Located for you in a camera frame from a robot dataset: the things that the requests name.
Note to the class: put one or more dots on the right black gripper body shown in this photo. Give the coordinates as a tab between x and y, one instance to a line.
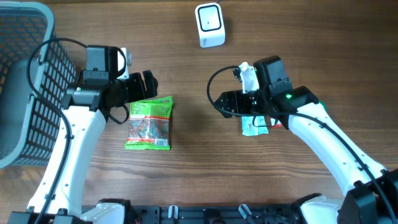
245	103

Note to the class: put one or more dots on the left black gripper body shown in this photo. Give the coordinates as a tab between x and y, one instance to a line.
132	88

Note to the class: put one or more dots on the teal wrapper packet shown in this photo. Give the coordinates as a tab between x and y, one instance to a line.
253	127

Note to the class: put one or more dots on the green snack bag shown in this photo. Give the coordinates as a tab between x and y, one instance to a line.
149	124

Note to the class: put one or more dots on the red stick sachet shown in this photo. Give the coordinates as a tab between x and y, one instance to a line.
275	123

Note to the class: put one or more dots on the green lid jar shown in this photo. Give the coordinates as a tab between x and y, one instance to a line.
323	104

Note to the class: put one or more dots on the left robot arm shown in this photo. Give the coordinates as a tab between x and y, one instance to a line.
85	110

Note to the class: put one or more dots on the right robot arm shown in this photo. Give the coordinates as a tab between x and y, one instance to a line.
369	189

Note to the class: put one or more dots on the white barcode scanner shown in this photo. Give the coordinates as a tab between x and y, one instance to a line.
210	25

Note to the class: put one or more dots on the grey plastic mesh basket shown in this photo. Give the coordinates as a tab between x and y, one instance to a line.
35	70

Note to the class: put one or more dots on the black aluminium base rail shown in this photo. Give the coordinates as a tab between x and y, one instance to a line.
279	213

